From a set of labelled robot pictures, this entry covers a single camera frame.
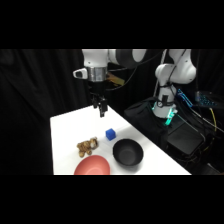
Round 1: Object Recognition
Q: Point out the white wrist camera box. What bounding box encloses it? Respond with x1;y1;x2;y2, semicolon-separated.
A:
72;67;89;81

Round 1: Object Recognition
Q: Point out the blue cube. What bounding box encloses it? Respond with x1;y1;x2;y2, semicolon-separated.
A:
105;127;117;141

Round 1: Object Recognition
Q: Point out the tiger plush toy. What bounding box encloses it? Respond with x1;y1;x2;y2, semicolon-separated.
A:
76;136;100;159

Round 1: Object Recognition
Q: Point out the black robot stand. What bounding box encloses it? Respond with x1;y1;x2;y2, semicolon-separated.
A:
123;97;205;157

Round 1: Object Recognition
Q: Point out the blue lit device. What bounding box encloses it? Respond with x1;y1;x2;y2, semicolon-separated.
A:
194;91;220;108

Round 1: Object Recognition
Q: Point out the yellow cable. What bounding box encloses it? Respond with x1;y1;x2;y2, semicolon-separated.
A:
209;107;218;133

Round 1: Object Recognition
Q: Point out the pink bowl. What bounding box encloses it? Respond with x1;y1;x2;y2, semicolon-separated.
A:
73;154;112;176

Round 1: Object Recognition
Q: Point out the tan wooden object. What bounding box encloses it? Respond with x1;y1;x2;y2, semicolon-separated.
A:
105;72;126;88

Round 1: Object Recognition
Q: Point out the black bowl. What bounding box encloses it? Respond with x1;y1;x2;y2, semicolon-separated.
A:
112;138;145;167

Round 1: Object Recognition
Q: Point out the black curtain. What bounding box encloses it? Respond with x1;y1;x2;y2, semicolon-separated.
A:
0;49;224;176

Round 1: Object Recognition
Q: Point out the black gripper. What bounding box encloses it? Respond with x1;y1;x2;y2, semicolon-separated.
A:
88;80;109;119

